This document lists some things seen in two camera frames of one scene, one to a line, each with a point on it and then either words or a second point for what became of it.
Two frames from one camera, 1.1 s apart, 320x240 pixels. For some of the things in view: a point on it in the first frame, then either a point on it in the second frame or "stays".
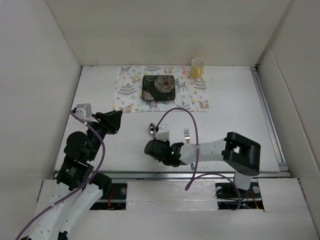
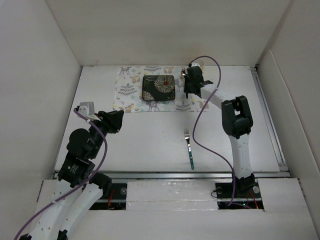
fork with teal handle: x=187 y=140 stays
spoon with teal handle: x=152 y=129 to x=183 y=73
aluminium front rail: x=231 y=175 stays
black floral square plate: x=158 y=87 stays
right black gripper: x=167 y=141 to x=186 y=90
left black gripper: x=110 y=120 stays
